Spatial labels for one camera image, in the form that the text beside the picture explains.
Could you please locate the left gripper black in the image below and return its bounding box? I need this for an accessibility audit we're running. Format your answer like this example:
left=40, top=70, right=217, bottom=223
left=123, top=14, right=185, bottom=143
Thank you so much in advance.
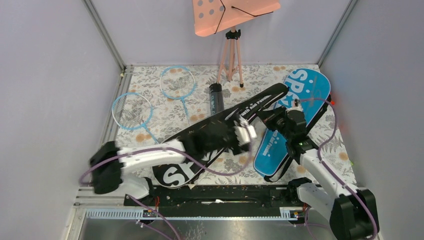
left=206, top=114, right=252, bottom=155

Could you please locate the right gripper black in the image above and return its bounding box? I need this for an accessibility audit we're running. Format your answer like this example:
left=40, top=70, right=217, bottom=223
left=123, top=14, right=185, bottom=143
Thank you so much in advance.
left=256, top=105, right=293, bottom=141

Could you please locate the black sport racket bag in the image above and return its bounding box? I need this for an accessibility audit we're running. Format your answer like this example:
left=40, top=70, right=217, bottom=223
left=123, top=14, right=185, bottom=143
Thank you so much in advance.
left=152, top=83, right=289, bottom=189

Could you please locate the blue racket bag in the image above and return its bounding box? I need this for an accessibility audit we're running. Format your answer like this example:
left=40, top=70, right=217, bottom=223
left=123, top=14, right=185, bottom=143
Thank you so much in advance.
left=253, top=68, right=331, bottom=183

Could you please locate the black shuttlecock tube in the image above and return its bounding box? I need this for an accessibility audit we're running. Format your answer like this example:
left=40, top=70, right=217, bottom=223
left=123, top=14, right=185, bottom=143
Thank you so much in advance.
left=209, top=83, right=225, bottom=115

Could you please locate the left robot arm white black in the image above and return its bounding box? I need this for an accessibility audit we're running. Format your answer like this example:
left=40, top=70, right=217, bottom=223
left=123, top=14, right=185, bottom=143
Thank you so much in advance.
left=81, top=118, right=257, bottom=206

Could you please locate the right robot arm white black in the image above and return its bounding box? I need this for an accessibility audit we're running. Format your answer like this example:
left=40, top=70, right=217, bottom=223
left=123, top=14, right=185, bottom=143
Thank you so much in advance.
left=258, top=106, right=379, bottom=240

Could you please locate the blue racket white grip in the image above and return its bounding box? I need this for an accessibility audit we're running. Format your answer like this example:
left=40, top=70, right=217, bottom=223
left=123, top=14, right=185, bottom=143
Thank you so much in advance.
left=159, top=65, right=197, bottom=122

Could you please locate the floral table mat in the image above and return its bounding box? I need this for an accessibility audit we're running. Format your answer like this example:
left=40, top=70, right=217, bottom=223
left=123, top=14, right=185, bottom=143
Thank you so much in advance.
left=115, top=64, right=357, bottom=185

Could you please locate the blue racket lower left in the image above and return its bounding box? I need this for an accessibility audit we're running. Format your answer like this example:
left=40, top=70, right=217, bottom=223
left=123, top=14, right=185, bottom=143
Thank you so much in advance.
left=111, top=92, right=196, bottom=190

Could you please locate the pink music stand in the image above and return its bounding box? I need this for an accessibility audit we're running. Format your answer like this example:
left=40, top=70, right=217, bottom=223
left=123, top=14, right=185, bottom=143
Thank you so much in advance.
left=192, top=0, right=281, bottom=88

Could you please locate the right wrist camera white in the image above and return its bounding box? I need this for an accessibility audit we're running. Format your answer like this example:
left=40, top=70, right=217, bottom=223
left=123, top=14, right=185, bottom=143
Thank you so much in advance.
left=288, top=99, right=304, bottom=112

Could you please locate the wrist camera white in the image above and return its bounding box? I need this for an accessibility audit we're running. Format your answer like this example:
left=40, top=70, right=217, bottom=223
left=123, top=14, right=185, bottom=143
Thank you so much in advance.
left=234, top=125, right=257, bottom=146
left=288, top=99, right=304, bottom=112

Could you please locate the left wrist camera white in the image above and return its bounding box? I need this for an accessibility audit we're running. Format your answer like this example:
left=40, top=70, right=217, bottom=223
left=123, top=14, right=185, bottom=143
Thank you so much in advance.
left=234, top=125, right=257, bottom=146

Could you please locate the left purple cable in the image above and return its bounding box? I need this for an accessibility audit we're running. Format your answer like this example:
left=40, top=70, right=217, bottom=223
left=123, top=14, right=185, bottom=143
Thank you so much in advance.
left=78, top=132, right=254, bottom=240

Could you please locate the purple cable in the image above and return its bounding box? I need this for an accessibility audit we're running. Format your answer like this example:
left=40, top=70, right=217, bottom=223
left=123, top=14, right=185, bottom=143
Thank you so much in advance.
left=78, top=132, right=254, bottom=240
left=293, top=96, right=379, bottom=240

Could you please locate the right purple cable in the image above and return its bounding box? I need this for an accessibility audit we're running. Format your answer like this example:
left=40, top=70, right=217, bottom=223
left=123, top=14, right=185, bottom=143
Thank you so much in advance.
left=293, top=96, right=379, bottom=240

